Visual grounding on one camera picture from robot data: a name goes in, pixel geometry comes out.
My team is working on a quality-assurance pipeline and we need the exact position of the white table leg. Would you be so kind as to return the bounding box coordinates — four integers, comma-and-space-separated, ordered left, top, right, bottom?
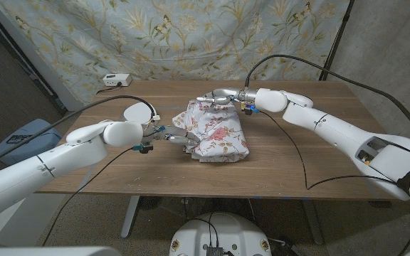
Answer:
120, 195, 141, 239

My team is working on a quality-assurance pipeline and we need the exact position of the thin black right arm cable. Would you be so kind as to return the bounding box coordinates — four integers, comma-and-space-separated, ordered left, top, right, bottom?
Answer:
258, 110, 410, 256

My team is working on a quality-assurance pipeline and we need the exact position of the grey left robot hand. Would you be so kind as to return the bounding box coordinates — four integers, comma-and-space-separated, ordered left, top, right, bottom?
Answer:
153, 125, 201, 146

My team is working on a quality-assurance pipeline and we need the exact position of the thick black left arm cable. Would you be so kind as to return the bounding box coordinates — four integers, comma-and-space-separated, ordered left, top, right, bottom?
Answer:
0, 95, 156, 170

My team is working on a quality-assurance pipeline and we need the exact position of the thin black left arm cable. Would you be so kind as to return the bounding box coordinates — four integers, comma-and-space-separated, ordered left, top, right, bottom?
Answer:
42, 148, 135, 247

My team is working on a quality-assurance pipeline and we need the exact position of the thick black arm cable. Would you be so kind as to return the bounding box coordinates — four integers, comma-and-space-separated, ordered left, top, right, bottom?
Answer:
244, 54, 410, 145
0, 95, 156, 170

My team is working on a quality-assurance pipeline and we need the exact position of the small black device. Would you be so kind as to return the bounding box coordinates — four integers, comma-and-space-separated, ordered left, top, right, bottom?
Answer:
5, 134, 26, 144

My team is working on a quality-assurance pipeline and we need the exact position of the white power strip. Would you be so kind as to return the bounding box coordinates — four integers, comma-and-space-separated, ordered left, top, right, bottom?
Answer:
102, 73, 133, 87

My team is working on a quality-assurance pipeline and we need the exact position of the grey table leg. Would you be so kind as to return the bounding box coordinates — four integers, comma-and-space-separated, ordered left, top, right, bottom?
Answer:
301, 198, 325, 245

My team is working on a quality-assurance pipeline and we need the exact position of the black power strip cable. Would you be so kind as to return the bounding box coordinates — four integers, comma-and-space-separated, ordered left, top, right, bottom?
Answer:
95, 82, 123, 95

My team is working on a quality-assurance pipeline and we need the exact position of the white robot torso base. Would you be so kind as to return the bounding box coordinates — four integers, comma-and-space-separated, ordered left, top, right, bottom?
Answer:
168, 212, 273, 256

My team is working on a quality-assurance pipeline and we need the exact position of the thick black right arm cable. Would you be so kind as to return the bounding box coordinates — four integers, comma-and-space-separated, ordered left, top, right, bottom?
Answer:
244, 54, 410, 145

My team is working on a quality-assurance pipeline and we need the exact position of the blue box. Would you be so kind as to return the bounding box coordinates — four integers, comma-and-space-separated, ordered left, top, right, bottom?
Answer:
0, 118, 70, 167

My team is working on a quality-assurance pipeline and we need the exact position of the black backdrop stand pole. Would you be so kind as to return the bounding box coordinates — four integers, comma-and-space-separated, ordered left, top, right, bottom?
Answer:
318, 0, 355, 82

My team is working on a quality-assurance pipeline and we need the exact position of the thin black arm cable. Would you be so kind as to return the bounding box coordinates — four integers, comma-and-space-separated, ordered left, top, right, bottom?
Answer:
258, 110, 410, 256
42, 148, 135, 247

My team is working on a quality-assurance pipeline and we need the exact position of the white red-flowered cloth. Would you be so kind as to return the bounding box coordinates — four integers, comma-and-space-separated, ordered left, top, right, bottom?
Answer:
172, 97, 251, 164

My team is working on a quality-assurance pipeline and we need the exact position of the black slanted wall rail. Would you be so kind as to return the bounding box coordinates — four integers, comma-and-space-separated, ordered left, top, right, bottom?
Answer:
0, 0, 67, 113

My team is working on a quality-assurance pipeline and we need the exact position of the black torso cable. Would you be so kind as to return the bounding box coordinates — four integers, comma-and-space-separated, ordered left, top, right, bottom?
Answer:
189, 212, 221, 247

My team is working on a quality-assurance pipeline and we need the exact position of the white floor platform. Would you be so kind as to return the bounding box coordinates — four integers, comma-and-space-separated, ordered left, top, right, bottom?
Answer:
0, 193, 67, 247

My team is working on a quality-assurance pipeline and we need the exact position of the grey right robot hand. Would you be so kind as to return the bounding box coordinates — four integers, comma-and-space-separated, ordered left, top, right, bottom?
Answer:
196, 87, 258, 107

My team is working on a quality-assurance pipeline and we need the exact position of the white round flat device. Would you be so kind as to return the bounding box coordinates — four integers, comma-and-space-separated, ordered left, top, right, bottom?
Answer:
122, 102, 159, 125

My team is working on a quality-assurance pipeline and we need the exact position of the pale blue floral backdrop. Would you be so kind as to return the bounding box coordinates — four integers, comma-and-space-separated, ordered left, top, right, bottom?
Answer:
0, 0, 351, 107

